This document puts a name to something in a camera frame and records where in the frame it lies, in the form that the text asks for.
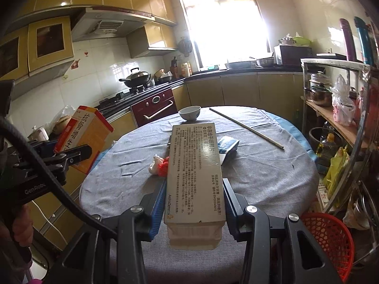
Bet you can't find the orange white carton box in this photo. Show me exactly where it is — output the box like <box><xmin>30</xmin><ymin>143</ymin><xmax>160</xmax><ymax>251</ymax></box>
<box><xmin>54</xmin><ymin>106</ymin><xmax>114</xmax><ymax>174</ymax></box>

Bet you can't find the white plastic bag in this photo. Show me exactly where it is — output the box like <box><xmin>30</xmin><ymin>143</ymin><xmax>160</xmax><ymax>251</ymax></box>
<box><xmin>331</xmin><ymin>74</ymin><xmax>356</xmax><ymax>126</ymax></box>

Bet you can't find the microwave oven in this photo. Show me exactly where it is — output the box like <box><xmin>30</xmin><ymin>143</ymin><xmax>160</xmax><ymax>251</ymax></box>
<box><xmin>274</xmin><ymin>45</ymin><xmax>313</xmax><ymax>66</ymax></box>

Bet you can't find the person's left hand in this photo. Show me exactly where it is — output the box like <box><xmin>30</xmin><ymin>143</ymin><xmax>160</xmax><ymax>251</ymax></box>
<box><xmin>1</xmin><ymin>204</ymin><xmax>33</xmax><ymax>253</ymax></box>

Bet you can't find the range hood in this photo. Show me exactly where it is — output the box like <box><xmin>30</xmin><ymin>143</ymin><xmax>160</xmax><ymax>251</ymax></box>
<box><xmin>71</xmin><ymin>5</ymin><xmax>156</xmax><ymax>42</ymax></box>

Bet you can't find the dark red oven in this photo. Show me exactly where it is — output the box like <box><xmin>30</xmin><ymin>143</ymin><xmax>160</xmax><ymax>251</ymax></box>
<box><xmin>131</xmin><ymin>89</ymin><xmax>178</xmax><ymax>127</ymax></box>

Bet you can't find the black cable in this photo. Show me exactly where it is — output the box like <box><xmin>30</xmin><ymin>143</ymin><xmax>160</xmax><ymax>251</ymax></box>
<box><xmin>0</xmin><ymin>116</ymin><xmax>120</xmax><ymax>240</ymax></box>

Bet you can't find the white ceramic bowl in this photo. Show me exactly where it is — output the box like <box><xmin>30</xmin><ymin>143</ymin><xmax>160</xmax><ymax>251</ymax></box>
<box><xmin>179</xmin><ymin>106</ymin><xmax>201</xmax><ymax>121</ymax></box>

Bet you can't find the red plastic bag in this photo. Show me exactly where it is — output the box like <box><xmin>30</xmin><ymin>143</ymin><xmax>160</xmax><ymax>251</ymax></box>
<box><xmin>157</xmin><ymin>156</ymin><xmax>170</xmax><ymax>178</ymax></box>

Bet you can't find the metal storage rack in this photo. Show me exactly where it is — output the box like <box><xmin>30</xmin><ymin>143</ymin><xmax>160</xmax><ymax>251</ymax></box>
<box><xmin>301</xmin><ymin>58</ymin><xmax>378</xmax><ymax>213</ymax></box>

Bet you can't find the white kettle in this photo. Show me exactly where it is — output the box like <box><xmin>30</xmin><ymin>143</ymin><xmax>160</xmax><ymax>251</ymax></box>
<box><xmin>28</xmin><ymin>126</ymin><xmax>49</xmax><ymax>142</ymax></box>

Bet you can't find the beige medicine box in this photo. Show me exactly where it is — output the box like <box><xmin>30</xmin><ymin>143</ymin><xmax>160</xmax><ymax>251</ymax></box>
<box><xmin>164</xmin><ymin>122</ymin><xmax>226</xmax><ymax>251</ymax></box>

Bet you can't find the black wok with lid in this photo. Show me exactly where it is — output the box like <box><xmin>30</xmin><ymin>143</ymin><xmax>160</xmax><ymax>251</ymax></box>
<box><xmin>119</xmin><ymin>67</ymin><xmax>151</xmax><ymax>89</ymax></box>

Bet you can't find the yellow wall cabinet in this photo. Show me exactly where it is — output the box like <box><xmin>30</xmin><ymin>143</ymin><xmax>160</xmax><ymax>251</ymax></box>
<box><xmin>28</xmin><ymin>16</ymin><xmax>74</xmax><ymax>72</ymax></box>

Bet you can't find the long wooden stick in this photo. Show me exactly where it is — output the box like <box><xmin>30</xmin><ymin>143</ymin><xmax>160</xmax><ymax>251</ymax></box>
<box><xmin>209</xmin><ymin>107</ymin><xmax>284</xmax><ymax>150</ymax></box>

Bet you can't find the steel pot on rack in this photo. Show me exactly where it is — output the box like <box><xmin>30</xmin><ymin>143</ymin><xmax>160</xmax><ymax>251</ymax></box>
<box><xmin>310</xmin><ymin>86</ymin><xmax>332</xmax><ymax>107</ymax></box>

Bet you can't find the blue white flattened carton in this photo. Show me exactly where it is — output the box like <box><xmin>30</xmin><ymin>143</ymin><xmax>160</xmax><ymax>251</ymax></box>
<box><xmin>218</xmin><ymin>136</ymin><xmax>240</xmax><ymax>165</ymax></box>

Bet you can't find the red plastic basket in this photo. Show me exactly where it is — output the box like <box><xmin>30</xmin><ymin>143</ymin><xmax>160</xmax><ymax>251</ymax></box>
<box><xmin>301</xmin><ymin>213</ymin><xmax>355</xmax><ymax>283</ymax></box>

